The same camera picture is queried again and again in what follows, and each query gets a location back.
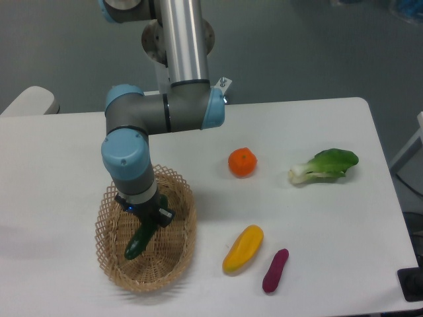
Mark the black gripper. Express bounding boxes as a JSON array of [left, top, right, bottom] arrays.
[[114, 194, 174, 228]]

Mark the white chair armrest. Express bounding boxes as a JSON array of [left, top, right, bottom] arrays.
[[1, 86, 60, 118]]

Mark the white furniture frame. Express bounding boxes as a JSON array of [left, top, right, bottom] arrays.
[[389, 112, 422, 174]]

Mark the green bok choy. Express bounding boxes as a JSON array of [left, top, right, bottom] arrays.
[[288, 149, 359, 185]]

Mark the orange tangerine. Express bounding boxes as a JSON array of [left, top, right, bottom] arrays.
[[228, 147, 258, 178]]

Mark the woven wicker basket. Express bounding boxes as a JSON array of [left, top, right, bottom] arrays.
[[95, 164, 197, 293]]

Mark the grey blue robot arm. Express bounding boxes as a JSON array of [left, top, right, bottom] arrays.
[[99, 1, 225, 227]]

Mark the black device at table edge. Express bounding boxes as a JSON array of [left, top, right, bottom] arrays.
[[397, 267, 422, 302]]

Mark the purple sweet potato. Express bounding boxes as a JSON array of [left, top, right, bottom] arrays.
[[262, 248, 289, 293]]

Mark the yellow mango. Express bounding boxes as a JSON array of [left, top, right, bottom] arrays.
[[222, 225, 264, 274]]

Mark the dark green cucumber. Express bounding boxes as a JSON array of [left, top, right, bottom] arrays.
[[124, 194, 168, 260]]

